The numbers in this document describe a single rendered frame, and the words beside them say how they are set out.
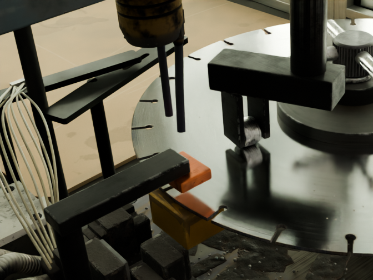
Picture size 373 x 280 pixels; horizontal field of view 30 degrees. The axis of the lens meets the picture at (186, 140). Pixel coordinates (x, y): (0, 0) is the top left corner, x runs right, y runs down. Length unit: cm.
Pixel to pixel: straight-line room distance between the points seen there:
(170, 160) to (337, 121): 13
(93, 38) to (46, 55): 9
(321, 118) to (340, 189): 7
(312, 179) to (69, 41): 80
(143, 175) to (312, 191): 11
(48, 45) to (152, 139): 71
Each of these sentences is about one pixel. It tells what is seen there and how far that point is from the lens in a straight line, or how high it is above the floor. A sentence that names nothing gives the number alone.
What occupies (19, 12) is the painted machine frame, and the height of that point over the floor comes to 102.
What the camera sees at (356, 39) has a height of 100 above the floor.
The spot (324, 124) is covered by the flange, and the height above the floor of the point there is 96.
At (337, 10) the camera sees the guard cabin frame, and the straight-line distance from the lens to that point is 115.
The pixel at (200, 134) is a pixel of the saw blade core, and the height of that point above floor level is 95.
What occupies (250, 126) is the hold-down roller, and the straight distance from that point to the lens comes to 47.
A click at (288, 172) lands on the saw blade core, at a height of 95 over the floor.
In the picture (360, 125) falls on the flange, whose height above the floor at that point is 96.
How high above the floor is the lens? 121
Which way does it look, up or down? 32 degrees down
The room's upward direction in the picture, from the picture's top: 6 degrees counter-clockwise
